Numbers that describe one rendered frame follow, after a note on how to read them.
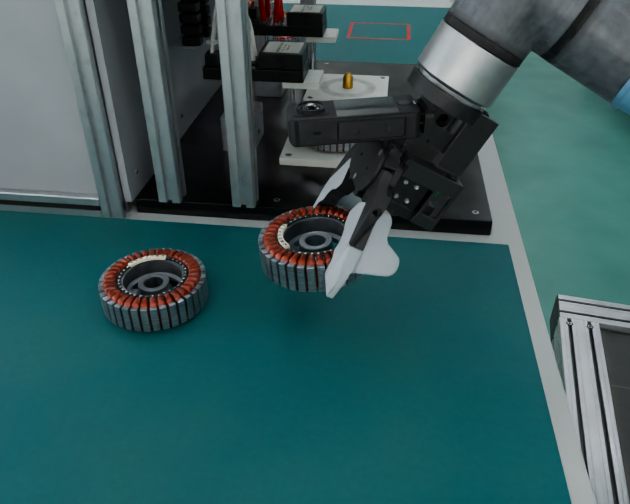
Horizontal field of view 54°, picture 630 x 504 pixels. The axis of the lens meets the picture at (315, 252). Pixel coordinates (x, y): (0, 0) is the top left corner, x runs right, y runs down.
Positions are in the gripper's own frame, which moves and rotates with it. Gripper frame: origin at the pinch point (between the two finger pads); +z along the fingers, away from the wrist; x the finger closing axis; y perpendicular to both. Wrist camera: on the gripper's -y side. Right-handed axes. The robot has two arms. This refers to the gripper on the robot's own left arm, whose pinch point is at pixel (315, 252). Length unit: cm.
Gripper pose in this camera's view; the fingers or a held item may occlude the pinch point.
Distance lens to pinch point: 61.3
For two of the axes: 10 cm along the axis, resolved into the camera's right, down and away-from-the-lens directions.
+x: -1.0, -5.6, 8.2
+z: -4.9, 7.5, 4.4
